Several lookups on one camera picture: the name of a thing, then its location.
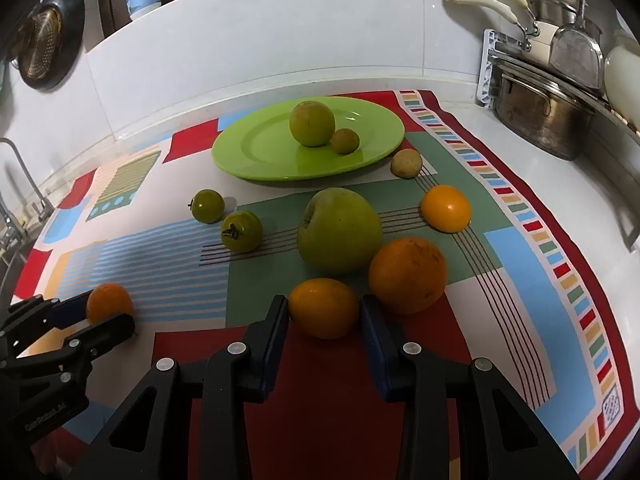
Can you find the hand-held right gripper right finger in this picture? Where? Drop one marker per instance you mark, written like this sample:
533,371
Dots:
372,346

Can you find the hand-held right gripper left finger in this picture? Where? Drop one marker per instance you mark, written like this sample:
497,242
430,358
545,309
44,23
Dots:
279,346

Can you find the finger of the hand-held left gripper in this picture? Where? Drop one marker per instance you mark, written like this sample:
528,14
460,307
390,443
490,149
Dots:
107,332
67,309

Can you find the small orange mandarin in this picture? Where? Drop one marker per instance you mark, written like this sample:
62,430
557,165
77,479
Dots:
445,208
111,301
324,308

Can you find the large orange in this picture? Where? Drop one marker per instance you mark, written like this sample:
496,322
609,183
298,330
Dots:
407,275

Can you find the large green apple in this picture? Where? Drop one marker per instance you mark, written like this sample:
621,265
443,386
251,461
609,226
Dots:
339,232

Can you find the green tomato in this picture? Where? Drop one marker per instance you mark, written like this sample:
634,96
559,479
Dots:
207,205
243,231

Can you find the small brown round fruit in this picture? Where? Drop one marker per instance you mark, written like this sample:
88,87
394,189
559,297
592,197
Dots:
406,164
345,141

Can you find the green plate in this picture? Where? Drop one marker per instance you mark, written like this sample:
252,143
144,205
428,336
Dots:
250,147

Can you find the colourful patterned table cloth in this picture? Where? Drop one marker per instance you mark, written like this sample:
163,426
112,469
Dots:
165,270

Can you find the metal faucet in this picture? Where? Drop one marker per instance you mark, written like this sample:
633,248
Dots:
30,180

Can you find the round yellow-green fruit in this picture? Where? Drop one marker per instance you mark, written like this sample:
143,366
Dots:
312,123

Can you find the black pan with strainer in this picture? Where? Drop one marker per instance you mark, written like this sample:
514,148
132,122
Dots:
47,42

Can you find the large steel pot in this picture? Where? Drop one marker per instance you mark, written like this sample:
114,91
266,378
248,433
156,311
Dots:
542,112

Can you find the white metal kitchen rack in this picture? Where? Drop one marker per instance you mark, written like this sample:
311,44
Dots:
489,67

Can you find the steel scoop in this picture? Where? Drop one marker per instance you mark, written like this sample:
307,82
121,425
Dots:
575,55

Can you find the white ceramic pot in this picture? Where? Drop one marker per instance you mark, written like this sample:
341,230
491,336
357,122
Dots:
622,72

